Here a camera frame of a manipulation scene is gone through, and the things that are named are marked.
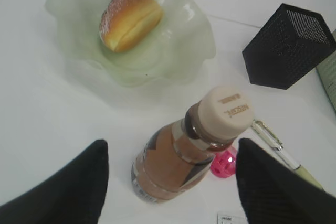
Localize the brown Nescafe coffee bottle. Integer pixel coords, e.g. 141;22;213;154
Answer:
131;86;255;203

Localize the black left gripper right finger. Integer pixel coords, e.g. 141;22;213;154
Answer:
236;138;335;223

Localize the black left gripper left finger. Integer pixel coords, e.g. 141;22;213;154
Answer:
1;140;109;223

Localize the black mesh pen holder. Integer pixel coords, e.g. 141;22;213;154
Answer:
243;3;335;90

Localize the sugared bread roll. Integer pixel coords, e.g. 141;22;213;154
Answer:
99;0;164;52

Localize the pink pencil sharpener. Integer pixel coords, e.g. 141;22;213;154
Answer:
210;146;237;178

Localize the pale green wavy glass plate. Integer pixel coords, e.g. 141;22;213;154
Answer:
45;0;216;87

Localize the clear plastic ruler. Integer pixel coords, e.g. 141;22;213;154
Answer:
217;212;248;224

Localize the pale green woven plastic basket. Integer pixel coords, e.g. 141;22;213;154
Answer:
317;49;335;111

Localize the beige and white pen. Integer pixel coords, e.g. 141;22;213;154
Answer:
251;120;324;190

